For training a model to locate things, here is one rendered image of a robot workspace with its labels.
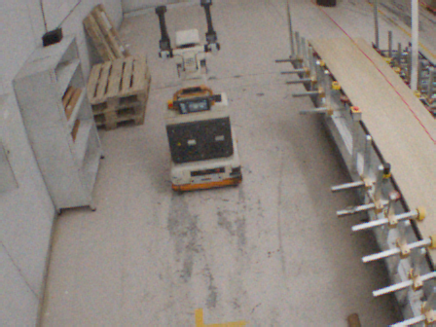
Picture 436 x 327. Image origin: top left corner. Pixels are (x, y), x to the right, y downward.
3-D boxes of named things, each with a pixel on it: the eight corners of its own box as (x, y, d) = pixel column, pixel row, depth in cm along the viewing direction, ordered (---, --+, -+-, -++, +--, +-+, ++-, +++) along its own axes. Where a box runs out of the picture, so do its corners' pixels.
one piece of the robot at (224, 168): (232, 172, 421) (231, 164, 416) (184, 179, 422) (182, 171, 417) (232, 171, 423) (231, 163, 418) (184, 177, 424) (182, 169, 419)
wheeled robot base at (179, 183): (243, 185, 430) (240, 162, 415) (172, 194, 432) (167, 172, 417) (236, 142, 484) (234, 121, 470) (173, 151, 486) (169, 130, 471)
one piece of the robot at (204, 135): (236, 168, 428) (225, 85, 379) (174, 176, 430) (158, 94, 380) (233, 146, 455) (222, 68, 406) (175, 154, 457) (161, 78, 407)
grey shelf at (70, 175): (57, 214, 429) (12, 81, 337) (70, 163, 502) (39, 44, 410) (95, 211, 429) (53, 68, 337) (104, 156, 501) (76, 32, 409)
